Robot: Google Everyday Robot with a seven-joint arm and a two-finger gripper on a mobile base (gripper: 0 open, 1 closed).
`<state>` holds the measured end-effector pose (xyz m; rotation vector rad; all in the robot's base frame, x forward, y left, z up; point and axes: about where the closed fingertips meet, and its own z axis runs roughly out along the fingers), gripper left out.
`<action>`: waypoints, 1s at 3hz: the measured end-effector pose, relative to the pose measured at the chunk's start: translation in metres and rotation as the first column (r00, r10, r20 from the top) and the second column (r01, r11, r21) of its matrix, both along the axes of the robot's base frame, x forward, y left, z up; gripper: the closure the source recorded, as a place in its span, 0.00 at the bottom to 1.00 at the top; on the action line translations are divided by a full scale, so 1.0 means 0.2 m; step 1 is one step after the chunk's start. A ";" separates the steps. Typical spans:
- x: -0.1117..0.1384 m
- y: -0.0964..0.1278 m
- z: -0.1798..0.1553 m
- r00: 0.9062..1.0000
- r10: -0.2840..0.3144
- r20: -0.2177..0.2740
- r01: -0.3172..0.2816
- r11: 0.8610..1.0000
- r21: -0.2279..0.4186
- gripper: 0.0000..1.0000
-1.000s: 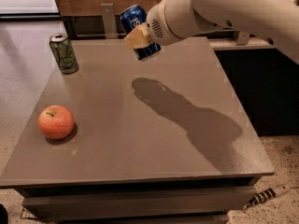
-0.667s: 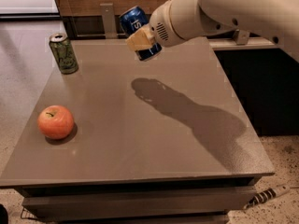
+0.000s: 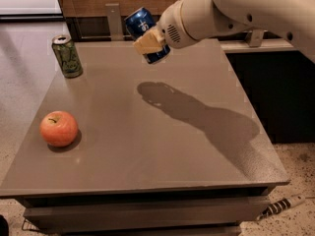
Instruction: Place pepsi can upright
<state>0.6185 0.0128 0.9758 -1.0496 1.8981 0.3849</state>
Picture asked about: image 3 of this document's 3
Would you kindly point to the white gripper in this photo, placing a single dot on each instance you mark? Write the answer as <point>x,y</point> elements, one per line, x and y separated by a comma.
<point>172,28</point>

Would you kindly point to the blue pepsi can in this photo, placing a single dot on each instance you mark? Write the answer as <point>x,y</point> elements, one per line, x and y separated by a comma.
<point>137,24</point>

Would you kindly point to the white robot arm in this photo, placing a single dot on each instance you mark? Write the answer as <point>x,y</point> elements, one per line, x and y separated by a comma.
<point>187,22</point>

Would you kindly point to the green soda can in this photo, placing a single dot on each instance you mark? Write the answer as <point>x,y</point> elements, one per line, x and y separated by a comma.
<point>66,54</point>

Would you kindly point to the red apple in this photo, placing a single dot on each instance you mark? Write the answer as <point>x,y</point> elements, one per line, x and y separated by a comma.
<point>59,128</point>

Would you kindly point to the grey table drawer unit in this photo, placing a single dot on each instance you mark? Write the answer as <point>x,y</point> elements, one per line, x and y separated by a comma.
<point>210,210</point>

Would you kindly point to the white power strip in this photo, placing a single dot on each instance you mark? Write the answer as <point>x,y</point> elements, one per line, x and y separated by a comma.
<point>281,205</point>

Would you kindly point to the left metal bracket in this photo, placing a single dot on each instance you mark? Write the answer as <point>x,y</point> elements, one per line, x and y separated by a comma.
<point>114,21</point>

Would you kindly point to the metal bracket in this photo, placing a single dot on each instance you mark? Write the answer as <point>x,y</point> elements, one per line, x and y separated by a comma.
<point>254,37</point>
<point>114,21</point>

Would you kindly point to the right metal bracket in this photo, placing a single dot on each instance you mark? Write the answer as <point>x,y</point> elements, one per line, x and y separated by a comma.
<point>254,37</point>

